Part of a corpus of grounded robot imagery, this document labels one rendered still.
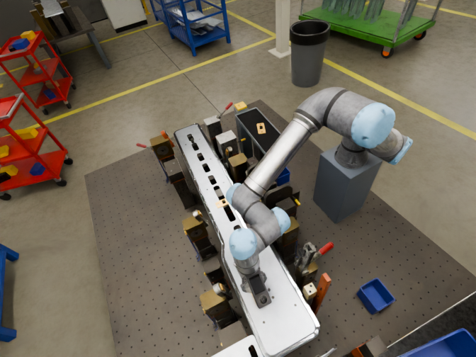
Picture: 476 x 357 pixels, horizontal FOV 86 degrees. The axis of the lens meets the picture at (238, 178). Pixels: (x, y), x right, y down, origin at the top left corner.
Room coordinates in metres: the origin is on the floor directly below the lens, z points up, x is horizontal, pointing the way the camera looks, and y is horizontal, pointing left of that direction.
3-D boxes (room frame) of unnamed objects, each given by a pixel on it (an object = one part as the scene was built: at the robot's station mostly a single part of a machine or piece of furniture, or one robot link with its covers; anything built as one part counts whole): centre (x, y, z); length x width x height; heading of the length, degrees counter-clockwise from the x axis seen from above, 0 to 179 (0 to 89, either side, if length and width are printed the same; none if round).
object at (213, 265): (0.44, 0.19, 0.84); 0.10 x 0.05 x 0.29; 106
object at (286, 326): (0.77, 0.10, 1.00); 1.38 x 0.22 x 0.02; 16
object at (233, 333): (0.18, 0.14, 0.84); 0.12 x 0.07 x 0.28; 106
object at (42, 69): (4.12, 2.63, 0.49); 0.81 x 0.46 x 0.97; 9
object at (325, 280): (0.25, -0.21, 0.95); 0.03 x 0.01 x 0.50; 16
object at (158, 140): (1.27, 0.44, 0.88); 0.14 x 0.09 x 0.36; 106
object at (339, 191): (0.81, -0.55, 0.90); 0.20 x 0.20 x 0.40; 21
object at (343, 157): (0.81, -0.55, 1.15); 0.15 x 0.15 x 0.10
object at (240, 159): (0.96, -0.03, 0.89); 0.12 x 0.08 x 0.38; 106
